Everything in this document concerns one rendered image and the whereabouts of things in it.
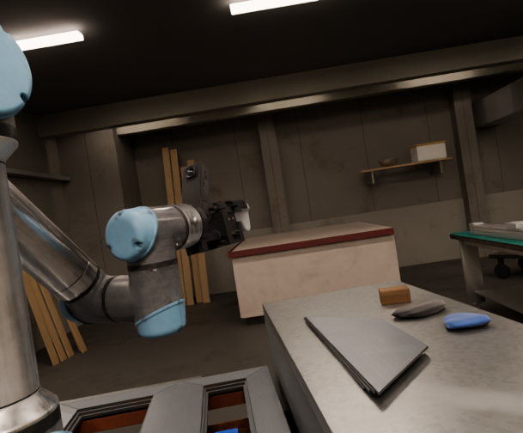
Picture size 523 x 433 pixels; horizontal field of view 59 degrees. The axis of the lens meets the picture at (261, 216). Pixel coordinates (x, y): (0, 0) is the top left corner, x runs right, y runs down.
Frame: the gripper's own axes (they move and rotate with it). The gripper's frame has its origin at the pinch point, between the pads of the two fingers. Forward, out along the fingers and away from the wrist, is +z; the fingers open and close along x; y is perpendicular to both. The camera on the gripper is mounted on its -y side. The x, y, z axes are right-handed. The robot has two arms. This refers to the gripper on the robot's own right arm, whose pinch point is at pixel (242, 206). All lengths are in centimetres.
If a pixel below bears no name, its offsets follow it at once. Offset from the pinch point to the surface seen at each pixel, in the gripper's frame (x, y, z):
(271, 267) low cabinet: -235, 43, 439
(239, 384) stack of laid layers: -54, 56, 56
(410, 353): 19, 41, 22
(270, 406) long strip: -31, 57, 38
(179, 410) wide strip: -60, 53, 31
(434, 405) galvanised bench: 26, 45, 1
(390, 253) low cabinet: -101, 66, 504
